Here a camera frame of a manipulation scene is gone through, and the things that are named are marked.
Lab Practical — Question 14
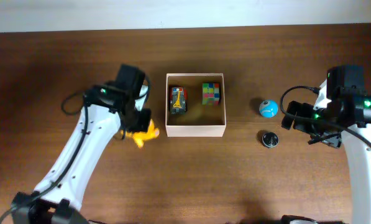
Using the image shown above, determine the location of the yellow toy animal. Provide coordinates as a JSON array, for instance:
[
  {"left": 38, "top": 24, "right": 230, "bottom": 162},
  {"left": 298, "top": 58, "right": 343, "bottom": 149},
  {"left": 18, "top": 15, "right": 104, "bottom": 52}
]
[{"left": 120, "top": 119, "right": 160, "bottom": 148}]

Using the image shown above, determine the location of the grey red toy truck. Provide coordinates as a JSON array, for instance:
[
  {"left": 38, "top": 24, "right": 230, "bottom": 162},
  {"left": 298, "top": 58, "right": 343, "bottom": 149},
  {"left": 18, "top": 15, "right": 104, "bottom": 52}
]
[{"left": 170, "top": 86, "right": 187, "bottom": 114}]

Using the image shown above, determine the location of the pink cardboard box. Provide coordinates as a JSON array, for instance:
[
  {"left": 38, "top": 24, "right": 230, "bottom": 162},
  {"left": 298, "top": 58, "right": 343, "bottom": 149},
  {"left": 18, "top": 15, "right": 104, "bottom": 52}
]
[{"left": 165, "top": 73, "right": 227, "bottom": 137}]

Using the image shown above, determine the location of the colourful puzzle cube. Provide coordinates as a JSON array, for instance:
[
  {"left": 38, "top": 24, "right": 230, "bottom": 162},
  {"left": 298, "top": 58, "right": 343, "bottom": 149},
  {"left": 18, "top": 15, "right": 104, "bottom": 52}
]
[{"left": 202, "top": 83, "right": 221, "bottom": 105}]

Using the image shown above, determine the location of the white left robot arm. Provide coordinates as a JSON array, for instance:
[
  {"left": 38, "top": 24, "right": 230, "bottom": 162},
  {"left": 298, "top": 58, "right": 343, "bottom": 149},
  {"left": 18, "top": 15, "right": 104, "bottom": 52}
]
[{"left": 0, "top": 65, "right": 159, "bottom": 224}]

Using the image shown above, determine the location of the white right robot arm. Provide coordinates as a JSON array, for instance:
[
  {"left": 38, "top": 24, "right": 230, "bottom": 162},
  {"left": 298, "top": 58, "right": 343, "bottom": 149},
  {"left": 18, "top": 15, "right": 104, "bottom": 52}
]
[{"left": 279, "top": 65, "right": 371, "bottom": 223}]

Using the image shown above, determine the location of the blue white toy ball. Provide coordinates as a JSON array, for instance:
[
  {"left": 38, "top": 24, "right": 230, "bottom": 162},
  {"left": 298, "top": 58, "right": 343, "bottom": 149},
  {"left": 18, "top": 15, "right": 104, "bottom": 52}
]
[{"left": 259, "top": 100, "right": 279, "bottom": 118}]

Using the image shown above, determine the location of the black round spider toy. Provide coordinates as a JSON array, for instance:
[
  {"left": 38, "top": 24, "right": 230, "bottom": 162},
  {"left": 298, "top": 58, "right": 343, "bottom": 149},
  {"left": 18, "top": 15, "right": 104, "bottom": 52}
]
[{"left": 262, "top": 132, "right": 279, "bottom": 148}]

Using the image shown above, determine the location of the black object at bottom edge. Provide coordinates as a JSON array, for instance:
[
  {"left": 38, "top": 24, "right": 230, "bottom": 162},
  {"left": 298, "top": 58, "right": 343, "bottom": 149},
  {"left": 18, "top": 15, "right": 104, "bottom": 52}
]
[{"left": 281, "top": 215, "right": 317, "bottom": 224}]

